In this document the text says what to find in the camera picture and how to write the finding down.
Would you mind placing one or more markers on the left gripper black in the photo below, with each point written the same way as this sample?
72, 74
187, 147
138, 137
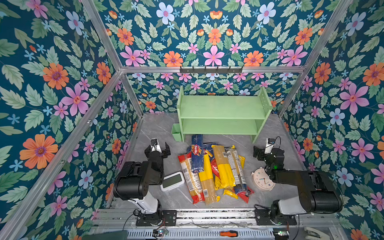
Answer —
156, 153

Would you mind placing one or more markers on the yellow spaghetti bag long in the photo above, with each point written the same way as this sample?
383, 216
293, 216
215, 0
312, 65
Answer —
207, 182

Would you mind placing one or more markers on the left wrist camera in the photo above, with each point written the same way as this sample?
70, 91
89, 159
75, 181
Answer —
155, 144

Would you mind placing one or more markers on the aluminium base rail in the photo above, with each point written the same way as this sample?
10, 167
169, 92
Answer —
242, 217

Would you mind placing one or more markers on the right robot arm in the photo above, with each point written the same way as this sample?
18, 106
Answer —
316, 192

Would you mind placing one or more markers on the white digital clock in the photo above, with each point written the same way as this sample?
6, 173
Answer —
172, 181

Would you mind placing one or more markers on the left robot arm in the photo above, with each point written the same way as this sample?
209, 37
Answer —
133, 181

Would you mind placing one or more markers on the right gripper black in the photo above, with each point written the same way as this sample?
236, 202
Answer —
267, 154

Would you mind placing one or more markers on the yellow-banded spaghetti bag barcode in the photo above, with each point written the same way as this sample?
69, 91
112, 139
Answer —
224, 167

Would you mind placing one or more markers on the green two-tier shelf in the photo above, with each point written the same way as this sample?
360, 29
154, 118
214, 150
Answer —
223, 115

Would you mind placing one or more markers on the blue Barilla rigatoni box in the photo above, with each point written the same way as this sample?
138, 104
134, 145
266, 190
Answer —
209, 150

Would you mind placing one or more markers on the clear spaghetti bag blue end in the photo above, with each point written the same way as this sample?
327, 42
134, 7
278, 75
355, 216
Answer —
237, 171

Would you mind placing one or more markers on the orange handled screwdriver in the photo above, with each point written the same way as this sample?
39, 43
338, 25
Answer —
229, 233

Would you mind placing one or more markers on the red spaghetti bag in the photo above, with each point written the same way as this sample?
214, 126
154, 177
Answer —
229, 191

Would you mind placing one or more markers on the red-ended spaghetti bag white label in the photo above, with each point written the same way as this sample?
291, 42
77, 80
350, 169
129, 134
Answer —
192, 179

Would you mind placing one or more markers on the white stapler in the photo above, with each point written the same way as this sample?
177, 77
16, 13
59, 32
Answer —
314, 234

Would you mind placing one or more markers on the metal hook rail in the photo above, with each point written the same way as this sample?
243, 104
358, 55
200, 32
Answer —
211, 70

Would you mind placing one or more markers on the cream analog alarm clock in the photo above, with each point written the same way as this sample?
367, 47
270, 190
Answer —
261, 180

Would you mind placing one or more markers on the blue Barilla spaghetti box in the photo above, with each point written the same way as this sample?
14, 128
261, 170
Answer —
197, 153

